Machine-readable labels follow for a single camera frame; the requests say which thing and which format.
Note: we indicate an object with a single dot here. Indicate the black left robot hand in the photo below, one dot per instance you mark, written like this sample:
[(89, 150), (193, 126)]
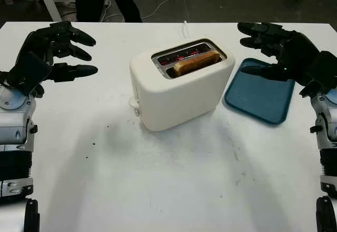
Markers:
[(39, 42)]

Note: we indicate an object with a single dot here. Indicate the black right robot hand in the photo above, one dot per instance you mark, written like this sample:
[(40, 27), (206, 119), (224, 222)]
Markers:
[(295, 55)]

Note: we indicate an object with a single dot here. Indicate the browned toast slice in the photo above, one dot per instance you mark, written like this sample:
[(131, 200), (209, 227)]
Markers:
[(194, 63)]

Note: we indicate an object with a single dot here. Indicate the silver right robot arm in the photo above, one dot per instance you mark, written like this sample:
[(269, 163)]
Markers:
[(327, 126)]

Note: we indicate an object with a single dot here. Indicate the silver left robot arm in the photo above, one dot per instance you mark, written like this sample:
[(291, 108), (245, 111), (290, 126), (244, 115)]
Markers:
[(15, 121)]

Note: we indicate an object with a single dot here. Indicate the person in black trousers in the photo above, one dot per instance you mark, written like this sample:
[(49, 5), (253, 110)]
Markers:
[(89, 0)]

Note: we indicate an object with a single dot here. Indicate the cream white two-slot toaster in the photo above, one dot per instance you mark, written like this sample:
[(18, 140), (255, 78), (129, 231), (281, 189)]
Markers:
[(179, 98)]

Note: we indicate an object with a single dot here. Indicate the blue plastic tray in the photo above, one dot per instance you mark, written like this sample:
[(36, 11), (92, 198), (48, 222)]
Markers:
[(258, 100)]

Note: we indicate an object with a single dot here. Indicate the white desk frame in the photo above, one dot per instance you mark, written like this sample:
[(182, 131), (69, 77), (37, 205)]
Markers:
[(49, 3)]

